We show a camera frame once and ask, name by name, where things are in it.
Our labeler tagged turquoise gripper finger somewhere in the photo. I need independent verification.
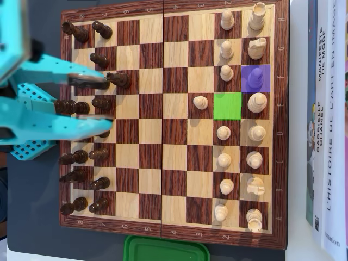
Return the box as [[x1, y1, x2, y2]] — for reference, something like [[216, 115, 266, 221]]
[[31, 109, 115, 144], [20, 54, 109, 90]]

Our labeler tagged turquoise gripper body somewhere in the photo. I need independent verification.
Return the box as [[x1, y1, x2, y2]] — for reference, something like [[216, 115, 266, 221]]
[[0, 95, 32, 145]]

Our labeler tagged wooden folding chess board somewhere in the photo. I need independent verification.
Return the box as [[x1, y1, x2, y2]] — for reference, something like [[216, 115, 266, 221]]
[[59, 0, 289, 251]]

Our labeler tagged dark wooden bishop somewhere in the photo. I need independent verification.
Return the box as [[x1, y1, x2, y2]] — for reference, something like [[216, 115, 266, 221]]
[[58, 149, 89, 166]]

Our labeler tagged dark wooden rook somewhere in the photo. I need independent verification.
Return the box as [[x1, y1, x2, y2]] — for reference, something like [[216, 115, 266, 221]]
[[60, 197, 89, 217], [61, 21, 90, 44]]

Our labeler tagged dark wooden knight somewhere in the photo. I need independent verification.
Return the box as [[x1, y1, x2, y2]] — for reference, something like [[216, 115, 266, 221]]
[[105, 72, 132, 89], [59, 168, 88, 183]]

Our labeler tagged green plastic container lid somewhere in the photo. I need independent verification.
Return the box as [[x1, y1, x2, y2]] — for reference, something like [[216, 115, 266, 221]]
[[122, 235, 210, 261]]

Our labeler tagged white wooden queen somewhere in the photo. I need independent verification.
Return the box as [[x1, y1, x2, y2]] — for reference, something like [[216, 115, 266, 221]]
[[248, 125, 266, 142]]

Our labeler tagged white wooden king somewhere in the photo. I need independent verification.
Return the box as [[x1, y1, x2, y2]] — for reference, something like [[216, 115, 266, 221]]
[[247, 92, 268, 114]]

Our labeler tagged white wooden knight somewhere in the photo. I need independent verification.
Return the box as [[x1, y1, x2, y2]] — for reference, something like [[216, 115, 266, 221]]
[[246, 176, 265, 196], [247, 37, 268, 60]]

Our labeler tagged white wooden rook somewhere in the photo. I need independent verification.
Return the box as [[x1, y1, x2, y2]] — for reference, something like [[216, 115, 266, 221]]
[[246, 208, 263, 233], [248, 2, 266, 31]]

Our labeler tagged white art history book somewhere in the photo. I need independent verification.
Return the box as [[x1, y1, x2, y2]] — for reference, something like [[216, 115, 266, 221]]
[[320, 0, 348, 258]]

